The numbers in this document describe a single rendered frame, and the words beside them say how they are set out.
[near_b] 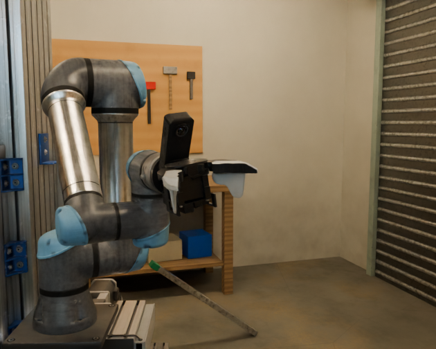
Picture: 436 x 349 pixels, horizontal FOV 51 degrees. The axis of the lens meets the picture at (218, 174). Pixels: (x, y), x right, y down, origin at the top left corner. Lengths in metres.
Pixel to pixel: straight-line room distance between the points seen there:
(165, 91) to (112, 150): 2.78
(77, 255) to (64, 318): 0.15
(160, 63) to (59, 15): 0.84
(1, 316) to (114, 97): 0.64
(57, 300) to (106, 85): 0.52
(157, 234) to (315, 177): 3.60
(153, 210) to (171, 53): 3.10
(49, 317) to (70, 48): 2.91
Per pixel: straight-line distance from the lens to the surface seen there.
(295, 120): 4.30
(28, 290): 1.40
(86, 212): 0.89
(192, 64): 3.97
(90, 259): 1.16
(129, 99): 1.14
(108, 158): 1.15
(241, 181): 0.72
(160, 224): 0.92
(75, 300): 1.18
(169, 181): 0.66
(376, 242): 4.17
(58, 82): 1.09
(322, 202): 4.52
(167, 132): 0.75
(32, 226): 1.36
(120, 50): 3.89
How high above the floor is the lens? 1.31
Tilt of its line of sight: 6 degrees down
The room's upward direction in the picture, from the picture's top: straight up
